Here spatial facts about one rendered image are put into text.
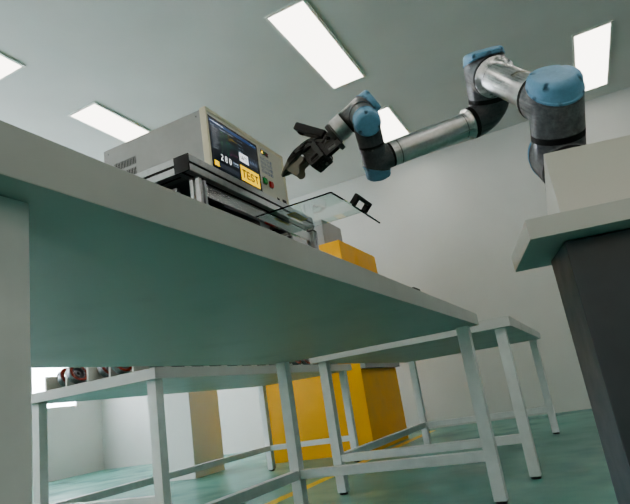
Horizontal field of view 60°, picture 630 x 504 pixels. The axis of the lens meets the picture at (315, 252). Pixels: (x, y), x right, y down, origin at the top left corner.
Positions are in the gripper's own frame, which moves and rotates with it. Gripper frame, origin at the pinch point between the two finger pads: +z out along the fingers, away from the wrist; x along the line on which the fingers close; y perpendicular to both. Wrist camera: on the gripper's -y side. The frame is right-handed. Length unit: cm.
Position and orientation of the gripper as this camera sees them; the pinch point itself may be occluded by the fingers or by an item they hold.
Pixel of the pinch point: (284, 171)
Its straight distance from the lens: 173.0
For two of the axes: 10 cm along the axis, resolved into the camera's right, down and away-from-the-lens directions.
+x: 4.4, 1.8, 8.8
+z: -7.4, 6.3, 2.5
